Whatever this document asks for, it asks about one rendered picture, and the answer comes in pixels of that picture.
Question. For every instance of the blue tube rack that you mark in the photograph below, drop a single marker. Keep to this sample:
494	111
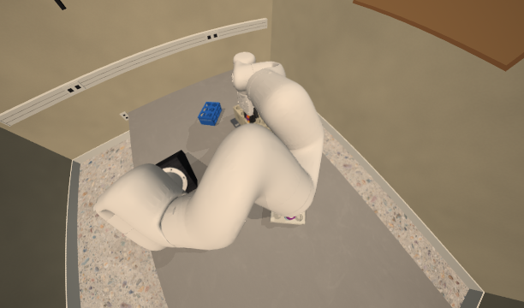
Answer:
211	108

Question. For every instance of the beige tube rack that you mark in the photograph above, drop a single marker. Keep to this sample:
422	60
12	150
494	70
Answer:
300	218

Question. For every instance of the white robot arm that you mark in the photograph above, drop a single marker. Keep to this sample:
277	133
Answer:
251	165

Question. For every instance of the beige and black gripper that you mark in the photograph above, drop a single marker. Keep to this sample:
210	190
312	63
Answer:
247	107

